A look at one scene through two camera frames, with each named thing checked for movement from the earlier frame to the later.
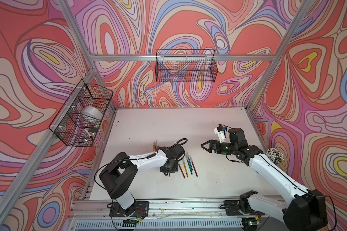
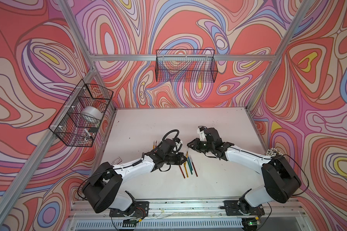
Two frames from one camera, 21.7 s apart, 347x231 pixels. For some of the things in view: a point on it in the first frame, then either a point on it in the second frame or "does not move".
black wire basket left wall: (76, 124) does not move
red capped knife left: (181, 172) does not move
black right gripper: (211, 147) -> (195, 145)
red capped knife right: (193, 165) does not move
